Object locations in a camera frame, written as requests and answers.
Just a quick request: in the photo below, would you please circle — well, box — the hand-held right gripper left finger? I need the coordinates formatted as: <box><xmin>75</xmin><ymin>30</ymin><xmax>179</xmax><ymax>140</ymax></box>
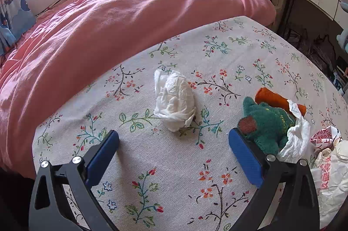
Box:
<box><xmin>28</xmin><ymin>130</ymin><xmax>120</xmax><ymax>231</ymax></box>

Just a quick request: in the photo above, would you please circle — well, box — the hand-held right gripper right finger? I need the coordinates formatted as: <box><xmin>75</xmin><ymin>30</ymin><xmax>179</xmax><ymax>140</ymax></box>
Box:
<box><xmin>228</xmin><ymin>128</ymin><xmax>321</xmax><ymax>231</ymax></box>

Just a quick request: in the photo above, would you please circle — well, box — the green plush toy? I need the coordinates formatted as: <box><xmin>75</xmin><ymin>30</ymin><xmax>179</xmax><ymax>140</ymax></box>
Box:
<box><xmin>238</xmin><ymin>96</ymin><xmax>296</xmax><ymax>155</ymax></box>

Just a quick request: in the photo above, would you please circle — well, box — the white tissue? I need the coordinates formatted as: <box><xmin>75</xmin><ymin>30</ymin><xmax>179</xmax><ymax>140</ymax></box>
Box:
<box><xmin>153</xmin><ymin>70</ymin><xmax>197</xmax><ymax>132</ymax></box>

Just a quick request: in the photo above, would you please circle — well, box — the white crumpled plastic bag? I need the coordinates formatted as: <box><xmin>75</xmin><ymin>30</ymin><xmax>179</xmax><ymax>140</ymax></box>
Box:
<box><xmin>277</xmin><ymin>100</ymin><xmax>311</xmax><ymax>163</ymax></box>

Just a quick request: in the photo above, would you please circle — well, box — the floral tablecloth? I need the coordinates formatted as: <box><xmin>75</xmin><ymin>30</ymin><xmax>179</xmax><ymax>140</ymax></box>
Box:
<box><xmin>33</xmin><ymin>16</ymin><xmax>348</xmax><ymax>231</ymax></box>

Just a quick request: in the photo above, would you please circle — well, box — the orange felt carrot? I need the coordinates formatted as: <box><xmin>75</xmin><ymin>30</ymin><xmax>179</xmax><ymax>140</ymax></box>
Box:
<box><xmin>255</xmin><ymin>87</ymin><xmax>307</xmax><ymax>116</ymax></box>

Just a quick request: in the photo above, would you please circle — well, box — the red printed wrapper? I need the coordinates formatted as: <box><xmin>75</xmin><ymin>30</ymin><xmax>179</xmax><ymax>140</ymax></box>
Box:
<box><xmin>310</xmin><ymin>126</ymin><xmax>341</xmax><ymax>155</ymax></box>

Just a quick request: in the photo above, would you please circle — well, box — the white bag with red print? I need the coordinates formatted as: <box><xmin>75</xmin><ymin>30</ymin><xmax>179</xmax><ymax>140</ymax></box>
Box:
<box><xmin>310</xmin><ymin>152</ymin><xmax>348</xmax><ymax>229</ymax></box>

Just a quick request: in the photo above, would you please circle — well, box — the cream crumpled paper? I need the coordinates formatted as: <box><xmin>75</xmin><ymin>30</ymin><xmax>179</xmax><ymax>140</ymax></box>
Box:
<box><xmin>330</xmin><ymin>139</ymin><xmax>348</xmax><ymax>163</ymax></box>

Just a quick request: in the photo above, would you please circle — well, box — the pink blanket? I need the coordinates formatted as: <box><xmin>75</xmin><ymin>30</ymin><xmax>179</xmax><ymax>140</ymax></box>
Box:
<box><xmin>0</xmin><ymin>0</ymin><xmax>276</xmax><ymax>180</ymax></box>

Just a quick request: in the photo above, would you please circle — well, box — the blue printed curtain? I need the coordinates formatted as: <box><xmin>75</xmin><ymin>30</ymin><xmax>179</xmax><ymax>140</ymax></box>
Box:
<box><xmin>0</xmin><ymin>0</ymin><xmax>37</xmax><ymax>55</ymax></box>

